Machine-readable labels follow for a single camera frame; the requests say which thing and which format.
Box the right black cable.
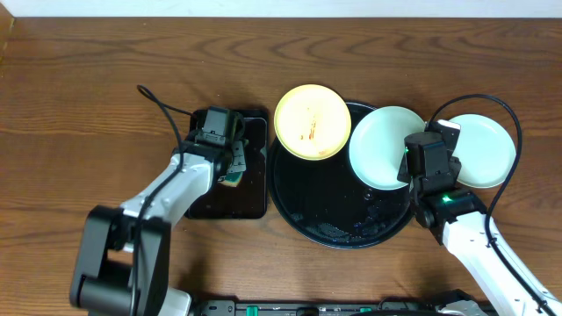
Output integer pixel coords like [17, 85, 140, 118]
[428, 93, 562, 312]

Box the light blue plate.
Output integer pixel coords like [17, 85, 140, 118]
[450, 114, 516, 189]
[349, 106, 425, 190]

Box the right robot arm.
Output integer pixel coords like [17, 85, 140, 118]
[398, 119, 561, 315]

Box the left black cable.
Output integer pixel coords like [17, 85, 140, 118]
[129, 83, 197, 316]

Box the black cable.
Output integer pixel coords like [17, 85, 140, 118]
[428, 93, 562, 312]
[129, 83, 197, 316]

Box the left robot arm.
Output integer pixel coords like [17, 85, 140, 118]
[69, 107, 245, 315]

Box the green yellow sponge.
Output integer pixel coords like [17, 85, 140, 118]
[219, 172, 243, 187]

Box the black rectangular water tray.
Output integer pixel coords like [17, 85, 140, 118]
[185, 108, 269, 219]

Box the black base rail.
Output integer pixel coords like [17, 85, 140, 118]
[192, 289, 497, 316]

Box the black round tray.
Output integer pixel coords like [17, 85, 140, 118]
[268, 102, 413, 248]

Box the yellow plate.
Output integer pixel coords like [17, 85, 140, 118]
[274, 84, 351, 161]

